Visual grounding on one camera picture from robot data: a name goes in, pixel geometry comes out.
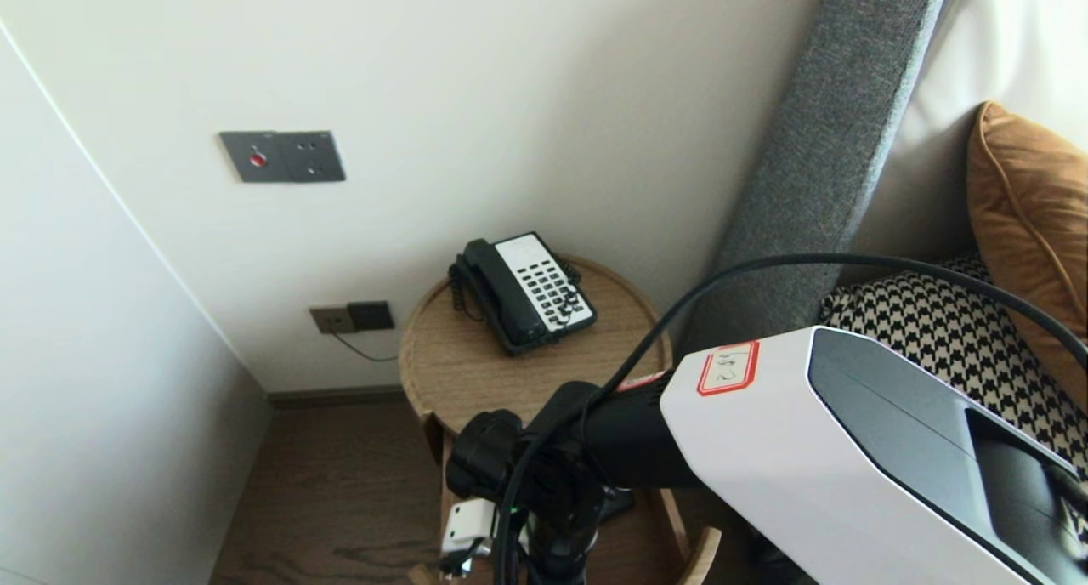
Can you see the black and white telephone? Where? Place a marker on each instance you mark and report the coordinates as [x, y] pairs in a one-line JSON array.
[[544, 287]]

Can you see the white bed pillow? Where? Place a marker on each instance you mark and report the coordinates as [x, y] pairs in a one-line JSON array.
[[1003, 41]]

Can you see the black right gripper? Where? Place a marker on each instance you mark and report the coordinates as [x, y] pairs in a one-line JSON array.
[[565, 538]]

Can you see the brown velvet cushion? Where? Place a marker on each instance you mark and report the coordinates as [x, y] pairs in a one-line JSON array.
[[1028, 228]]

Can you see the brown wooden baseboard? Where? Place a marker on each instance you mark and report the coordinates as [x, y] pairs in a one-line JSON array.
[[340, 396]]

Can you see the black remote control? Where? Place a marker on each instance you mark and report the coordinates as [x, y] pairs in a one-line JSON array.
[[618, 502]]

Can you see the grey fabric bed frame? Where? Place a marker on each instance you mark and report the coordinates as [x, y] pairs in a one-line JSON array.
[[778, 564]]

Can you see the black white houndstooth pillow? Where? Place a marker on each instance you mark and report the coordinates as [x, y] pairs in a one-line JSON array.
[[960, 338]]

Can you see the grey wall switch panel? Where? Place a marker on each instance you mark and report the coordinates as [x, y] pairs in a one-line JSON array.
[[289, 157]]

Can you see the grey fabric headboard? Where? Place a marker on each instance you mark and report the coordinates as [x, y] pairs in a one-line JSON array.
[[824, 143]]

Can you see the dark grey power socket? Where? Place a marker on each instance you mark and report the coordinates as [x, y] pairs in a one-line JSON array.
[[371, 315]]

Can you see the red bordered paper label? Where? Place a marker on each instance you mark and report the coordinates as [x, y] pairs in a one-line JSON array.
[[728, 368]]

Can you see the black telephone handset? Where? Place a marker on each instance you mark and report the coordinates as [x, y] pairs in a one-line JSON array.
[[501, 296]]

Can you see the white wardrobe panel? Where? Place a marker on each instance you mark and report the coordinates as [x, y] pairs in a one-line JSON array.
[[85, 398]]

